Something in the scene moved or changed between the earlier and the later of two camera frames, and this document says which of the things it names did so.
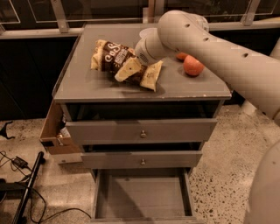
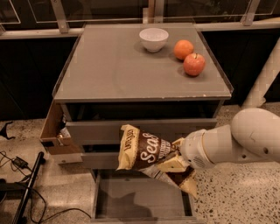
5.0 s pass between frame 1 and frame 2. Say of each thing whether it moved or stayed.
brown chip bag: moved
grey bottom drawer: stayed
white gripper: moved
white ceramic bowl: stayed
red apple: stayed
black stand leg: stayed
